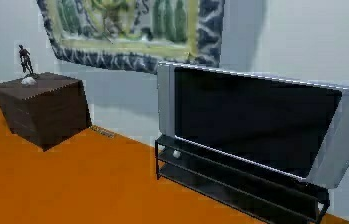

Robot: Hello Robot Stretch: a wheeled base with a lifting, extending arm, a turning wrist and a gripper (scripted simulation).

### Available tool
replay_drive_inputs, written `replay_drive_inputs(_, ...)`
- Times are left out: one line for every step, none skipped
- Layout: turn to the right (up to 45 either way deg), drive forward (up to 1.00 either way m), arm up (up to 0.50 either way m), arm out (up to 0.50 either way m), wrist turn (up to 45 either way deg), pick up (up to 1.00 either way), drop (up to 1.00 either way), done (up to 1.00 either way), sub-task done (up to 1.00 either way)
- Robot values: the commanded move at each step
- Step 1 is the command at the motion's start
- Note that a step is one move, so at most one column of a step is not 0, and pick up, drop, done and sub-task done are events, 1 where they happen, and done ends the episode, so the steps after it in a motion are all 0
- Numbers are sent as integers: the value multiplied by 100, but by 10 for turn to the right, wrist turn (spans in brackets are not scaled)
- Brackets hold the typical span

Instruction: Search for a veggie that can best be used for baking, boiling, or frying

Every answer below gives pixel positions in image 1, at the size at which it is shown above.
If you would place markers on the small white ball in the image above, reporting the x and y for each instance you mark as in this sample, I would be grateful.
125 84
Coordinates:
176 154

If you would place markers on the silver television set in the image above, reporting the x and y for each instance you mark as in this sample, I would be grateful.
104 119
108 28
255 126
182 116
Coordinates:
248 116

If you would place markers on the black television stand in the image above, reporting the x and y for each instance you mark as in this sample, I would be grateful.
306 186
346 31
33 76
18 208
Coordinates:
235 186

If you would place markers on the dark brown wooden chest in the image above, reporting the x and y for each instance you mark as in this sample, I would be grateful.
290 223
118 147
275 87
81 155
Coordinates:
45 110

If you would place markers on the small white lump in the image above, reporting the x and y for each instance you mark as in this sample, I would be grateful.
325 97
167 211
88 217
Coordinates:
28 80

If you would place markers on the dark figure statue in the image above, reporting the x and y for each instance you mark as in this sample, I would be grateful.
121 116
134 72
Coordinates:
25 60

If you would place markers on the blue framed wall picture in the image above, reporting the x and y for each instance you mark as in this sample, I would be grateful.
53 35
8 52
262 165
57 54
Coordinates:
132 30

